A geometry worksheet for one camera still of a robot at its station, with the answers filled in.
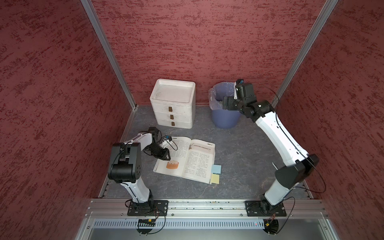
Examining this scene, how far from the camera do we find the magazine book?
85 centimetres

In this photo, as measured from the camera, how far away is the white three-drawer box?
0.92 metres

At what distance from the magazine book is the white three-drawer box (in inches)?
5.7
